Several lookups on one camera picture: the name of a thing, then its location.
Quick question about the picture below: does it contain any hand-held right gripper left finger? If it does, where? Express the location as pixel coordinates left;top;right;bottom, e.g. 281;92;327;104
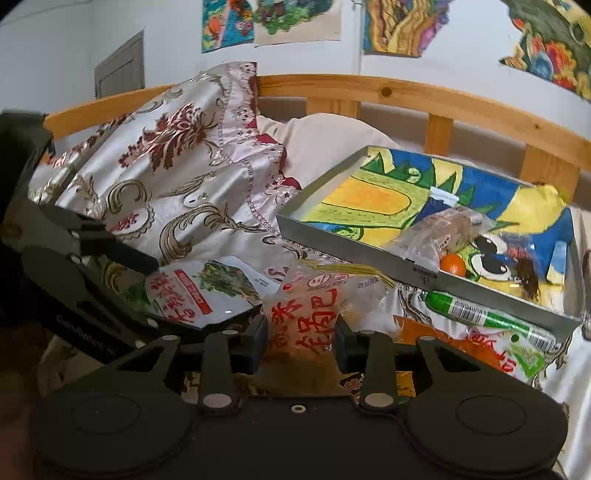
105;316;269;414

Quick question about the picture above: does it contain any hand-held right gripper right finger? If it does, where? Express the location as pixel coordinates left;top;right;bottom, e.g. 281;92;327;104
334;316;482;414

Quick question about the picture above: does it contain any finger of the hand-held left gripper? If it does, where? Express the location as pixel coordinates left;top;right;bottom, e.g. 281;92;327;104
87;270;160;334
76;220;160;278

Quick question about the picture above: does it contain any red print rice cracker packet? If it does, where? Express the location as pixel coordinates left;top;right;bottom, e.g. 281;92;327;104
260;261;389;398

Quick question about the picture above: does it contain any yellow snack packet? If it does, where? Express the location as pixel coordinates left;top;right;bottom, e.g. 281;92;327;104
395;372;419;398

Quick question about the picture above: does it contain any green white snack packet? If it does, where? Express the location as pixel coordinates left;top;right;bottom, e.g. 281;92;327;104
144;256;279;330

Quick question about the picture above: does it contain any grey tray box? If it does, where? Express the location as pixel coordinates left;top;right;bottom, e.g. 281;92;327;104
276;145;583;343

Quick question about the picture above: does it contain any orange tangerine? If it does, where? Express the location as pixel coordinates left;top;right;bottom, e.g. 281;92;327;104
440;253;465;278

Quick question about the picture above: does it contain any orange spicy snack packet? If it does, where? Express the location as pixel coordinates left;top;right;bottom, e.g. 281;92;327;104
392;316;556;385

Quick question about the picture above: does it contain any clear bread packet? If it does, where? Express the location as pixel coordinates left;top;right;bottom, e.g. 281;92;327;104
392;206;497;274

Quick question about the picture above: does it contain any green sausage stick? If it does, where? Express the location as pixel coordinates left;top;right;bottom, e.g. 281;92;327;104
424;290;560;352

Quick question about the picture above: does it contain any dark blue snack packet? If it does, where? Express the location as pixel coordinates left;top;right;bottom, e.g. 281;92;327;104
428;186;459;219

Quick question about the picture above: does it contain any dark dried snack packet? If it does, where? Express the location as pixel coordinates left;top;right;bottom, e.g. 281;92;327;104
502;230;542;303

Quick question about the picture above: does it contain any floral satin blanket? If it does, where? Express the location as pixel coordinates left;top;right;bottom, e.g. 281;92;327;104
27;62;591;418

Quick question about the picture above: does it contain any dinosaur drawing paper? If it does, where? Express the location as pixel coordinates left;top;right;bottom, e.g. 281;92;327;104
299;148;574;320

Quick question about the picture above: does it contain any white pillow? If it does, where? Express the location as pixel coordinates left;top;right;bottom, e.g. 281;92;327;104
255;113;394;191

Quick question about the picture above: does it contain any grey wall panel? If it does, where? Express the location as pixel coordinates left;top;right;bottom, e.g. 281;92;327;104
94;31;145;99

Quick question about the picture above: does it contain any blue cartoon wall poster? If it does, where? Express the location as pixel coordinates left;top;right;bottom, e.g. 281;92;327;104
201;0;256;54

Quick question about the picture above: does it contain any wooden bed rail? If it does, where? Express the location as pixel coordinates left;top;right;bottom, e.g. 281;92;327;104
44;74;591;205

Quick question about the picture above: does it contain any cream cartoon wall poster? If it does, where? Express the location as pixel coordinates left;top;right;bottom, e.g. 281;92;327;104
253;0;343;47

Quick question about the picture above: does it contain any white wall pipe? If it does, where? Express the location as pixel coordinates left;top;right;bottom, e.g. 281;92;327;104
353;0;363;77

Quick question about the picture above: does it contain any wavy striped wall poster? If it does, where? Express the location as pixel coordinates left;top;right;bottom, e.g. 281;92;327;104
362;0;451;59

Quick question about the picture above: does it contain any green monster wall poster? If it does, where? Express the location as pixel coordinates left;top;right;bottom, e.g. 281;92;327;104
499;0;591;103

